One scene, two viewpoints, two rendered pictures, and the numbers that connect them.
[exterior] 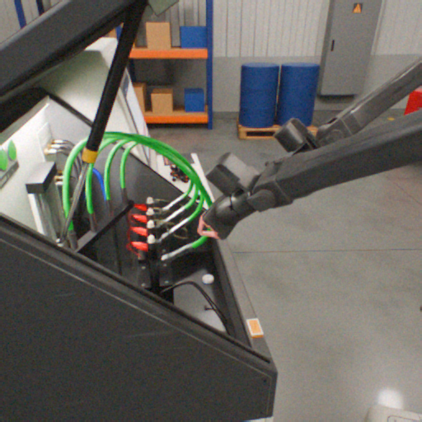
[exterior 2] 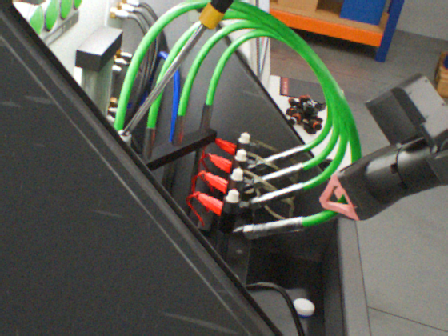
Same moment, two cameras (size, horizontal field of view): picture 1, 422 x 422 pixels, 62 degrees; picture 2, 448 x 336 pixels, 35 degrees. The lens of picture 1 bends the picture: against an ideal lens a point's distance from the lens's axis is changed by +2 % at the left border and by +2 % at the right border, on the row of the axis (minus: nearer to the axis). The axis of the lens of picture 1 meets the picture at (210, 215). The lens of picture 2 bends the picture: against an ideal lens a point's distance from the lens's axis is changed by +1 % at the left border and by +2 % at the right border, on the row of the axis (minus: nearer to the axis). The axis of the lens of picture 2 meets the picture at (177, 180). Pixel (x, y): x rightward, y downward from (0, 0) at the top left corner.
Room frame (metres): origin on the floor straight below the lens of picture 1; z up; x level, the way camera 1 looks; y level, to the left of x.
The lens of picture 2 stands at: (-0.17, 0.01, 1.63)
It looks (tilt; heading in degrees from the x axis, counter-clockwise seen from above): 28 degrees down; 14
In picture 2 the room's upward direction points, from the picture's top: 10 degrees clockwise
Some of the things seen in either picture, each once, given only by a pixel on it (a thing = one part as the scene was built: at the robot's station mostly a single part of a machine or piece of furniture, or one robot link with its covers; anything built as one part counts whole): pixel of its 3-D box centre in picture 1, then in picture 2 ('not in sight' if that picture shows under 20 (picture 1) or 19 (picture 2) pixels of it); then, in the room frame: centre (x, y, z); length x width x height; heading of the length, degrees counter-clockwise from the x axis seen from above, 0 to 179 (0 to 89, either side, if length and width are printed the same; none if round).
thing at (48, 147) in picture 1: (59, 177); (117, 59); (1.00, 0.46, 1.20); 0.13 x 0.03 x 0.31; 10
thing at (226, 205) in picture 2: (157, 270); (226, 254); (0.81, 0.15, 1.00); 0.05 x 0.03 x 0.21; 100
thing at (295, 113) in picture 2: (180, 170); (308, 110); (1.56, 0.14, 1.01); 0.23 x 0.11 x 0.06; 10
